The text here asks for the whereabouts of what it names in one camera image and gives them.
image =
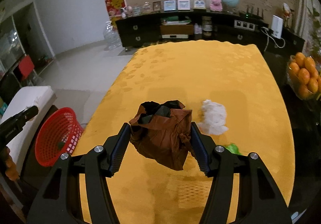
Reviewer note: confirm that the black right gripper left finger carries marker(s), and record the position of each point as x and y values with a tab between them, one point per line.
102	162

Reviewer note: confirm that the black tv cabinet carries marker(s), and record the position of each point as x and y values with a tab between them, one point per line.
176	26

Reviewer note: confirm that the white router box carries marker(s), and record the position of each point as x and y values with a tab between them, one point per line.
276	26

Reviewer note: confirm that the green wrapper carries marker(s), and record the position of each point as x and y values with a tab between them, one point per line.
233	148

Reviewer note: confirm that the blue framed picture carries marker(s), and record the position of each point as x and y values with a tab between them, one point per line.
169	5

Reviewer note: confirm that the yellow tablecloth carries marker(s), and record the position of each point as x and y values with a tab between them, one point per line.
236	76

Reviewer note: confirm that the white crumpled tissue ball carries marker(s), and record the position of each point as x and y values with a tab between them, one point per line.
213	118

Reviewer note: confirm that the pink plush toy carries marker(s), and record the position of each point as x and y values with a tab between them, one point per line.
216	5

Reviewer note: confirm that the small framed certificate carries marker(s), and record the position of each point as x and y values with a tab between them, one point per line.
199	4

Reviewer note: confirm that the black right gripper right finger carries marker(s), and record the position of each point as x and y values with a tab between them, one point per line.
218	163

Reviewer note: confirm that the brown plastic bag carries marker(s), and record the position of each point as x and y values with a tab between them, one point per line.
162	132

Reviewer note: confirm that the pile of oranges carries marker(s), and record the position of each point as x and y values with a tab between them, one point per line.
303	76

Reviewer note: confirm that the red plastic mesh basket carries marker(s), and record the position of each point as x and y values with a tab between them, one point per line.
59	134

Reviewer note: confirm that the red chair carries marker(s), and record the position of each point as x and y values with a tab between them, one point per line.
26	66

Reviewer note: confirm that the red festive poster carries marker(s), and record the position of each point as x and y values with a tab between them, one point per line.
114	9

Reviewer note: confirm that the white framed picture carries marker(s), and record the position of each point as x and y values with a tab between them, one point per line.
183	5

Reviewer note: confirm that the clear large water bottle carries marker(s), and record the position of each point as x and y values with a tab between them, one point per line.
111	36

